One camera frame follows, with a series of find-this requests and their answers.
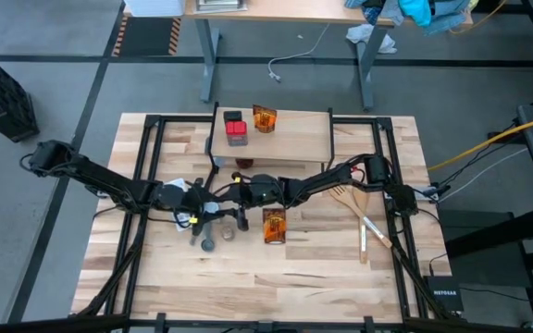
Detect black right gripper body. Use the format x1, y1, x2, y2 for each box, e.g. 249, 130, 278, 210
229, 171, 293, 232

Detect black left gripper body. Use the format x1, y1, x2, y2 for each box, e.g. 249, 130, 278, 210
155, 178, 203, 228

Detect orange brown spice pouch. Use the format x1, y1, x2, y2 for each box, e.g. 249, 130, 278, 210
261, 207, 288, 245
252, 105, 278, 134

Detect red-lidded spice tin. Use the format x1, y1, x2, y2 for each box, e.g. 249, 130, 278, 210
225, 120, 249, 147

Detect wooden shelf riser black legs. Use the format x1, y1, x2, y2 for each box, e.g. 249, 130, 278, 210
205, 101, 337, 181

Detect white ice cube tray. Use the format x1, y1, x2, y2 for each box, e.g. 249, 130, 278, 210
168, 177, 192, 228

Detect wooden slotted spatula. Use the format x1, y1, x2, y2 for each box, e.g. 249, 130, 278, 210
328, 184, 393, 250

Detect black hazard-striped floor mat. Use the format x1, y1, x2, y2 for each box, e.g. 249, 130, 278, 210
111, 17, 183, 58

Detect light wooden desk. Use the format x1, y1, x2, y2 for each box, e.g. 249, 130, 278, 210
122, 0, 475, 112

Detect white cloth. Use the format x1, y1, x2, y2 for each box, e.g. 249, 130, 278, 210
345, 23, 398, 56

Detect white flat box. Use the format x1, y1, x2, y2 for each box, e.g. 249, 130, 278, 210
124, 0, 187, 19

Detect stack of papers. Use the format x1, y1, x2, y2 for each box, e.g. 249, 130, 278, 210
194, 0, 249, 14

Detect black red computer tower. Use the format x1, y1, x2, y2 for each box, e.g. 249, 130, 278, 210
0, 50, 41, 143

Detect black Netgear router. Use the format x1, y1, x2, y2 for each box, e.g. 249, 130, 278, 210
422, 275, 465, 313

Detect pile of clothes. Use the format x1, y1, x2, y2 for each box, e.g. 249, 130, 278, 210
343, 0, 475, 38

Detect white cable with plug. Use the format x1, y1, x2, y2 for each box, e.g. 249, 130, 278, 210
267, 22, 331, 83

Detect thick yellow cable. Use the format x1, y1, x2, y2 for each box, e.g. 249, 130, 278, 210
428, 109, 533, 172

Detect thin yellow cable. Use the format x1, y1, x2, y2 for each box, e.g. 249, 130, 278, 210
449, 0, 511, 36

